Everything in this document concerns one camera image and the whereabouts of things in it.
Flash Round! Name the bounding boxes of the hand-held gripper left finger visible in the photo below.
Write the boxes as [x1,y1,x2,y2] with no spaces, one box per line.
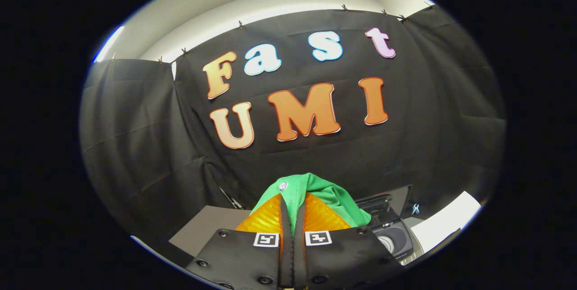
[186,193,293,290]

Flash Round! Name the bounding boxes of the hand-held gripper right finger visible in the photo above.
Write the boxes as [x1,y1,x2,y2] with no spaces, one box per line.
[294,192,403,290]

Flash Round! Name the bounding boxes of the green polo shirt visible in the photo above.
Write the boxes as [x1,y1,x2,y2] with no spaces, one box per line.
[249,173,373,237]

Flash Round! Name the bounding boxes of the grey top-load washing machine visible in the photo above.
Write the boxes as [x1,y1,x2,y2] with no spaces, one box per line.
[354,185,425,267]

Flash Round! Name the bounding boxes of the black metal clamp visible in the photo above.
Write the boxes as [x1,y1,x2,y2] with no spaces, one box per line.
[219,186,244,211]

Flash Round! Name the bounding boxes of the black backdrop cloth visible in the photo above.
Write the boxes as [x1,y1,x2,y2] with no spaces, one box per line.
[80,5,506,246]

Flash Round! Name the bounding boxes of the row of black cloth clips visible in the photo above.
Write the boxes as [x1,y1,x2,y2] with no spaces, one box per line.
[110,2,434,64]

